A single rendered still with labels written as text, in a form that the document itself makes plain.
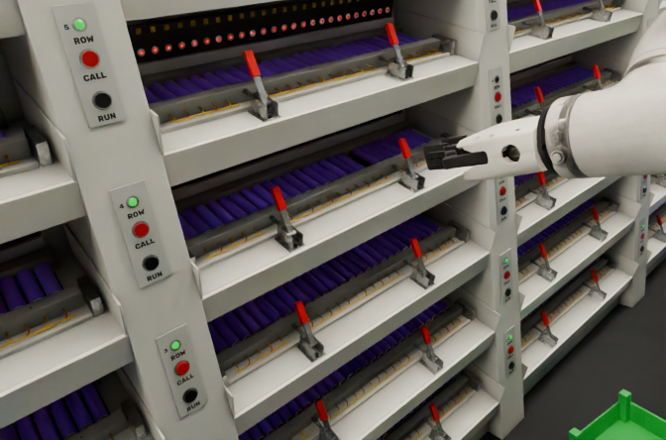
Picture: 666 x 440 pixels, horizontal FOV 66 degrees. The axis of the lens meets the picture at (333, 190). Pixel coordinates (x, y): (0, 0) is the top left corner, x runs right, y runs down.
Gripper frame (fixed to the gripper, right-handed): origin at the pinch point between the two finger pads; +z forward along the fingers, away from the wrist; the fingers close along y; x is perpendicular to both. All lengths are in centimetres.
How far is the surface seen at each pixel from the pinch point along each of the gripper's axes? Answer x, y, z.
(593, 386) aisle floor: -78, 60, 26
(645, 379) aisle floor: -80, 71, 18
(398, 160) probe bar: -3.2, 14.1, 24.3
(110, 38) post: 23.1, -32.0, 12.2
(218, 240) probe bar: -3.9, -23.2, 24.6
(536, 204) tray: -26, 54, 26
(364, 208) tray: -7.8, 0.8, 21.0
